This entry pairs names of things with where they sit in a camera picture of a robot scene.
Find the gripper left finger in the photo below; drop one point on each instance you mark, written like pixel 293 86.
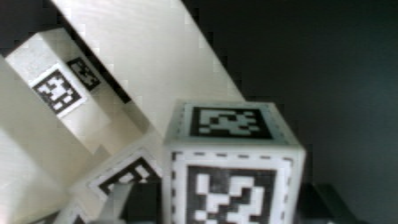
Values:
pixel 131 205

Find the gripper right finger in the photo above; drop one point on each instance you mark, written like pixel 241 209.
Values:
pixel 321 207

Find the white tagged cube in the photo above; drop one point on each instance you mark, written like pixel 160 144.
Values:
pixel 65 216
pixel 233 165

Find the white chair leg with tag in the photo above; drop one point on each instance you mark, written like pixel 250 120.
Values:
pixel 71 88

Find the white chair back part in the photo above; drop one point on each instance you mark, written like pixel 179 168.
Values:
pixel 144 45

